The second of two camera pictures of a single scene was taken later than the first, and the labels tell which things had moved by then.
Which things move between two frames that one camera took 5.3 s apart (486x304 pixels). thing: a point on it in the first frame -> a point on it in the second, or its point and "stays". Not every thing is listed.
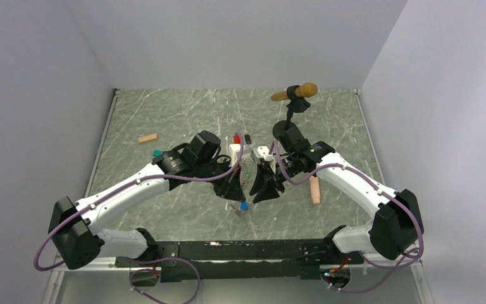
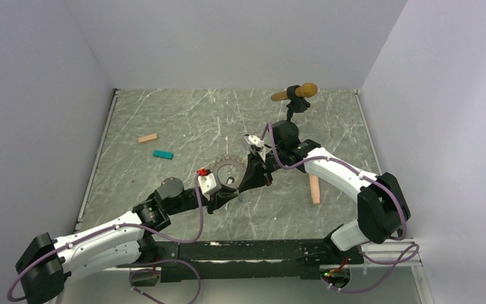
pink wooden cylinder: [314, 186] stays
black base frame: [276, 261] stays
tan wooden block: [148, 138] stays
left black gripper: [231, 188] -> [220, 197]
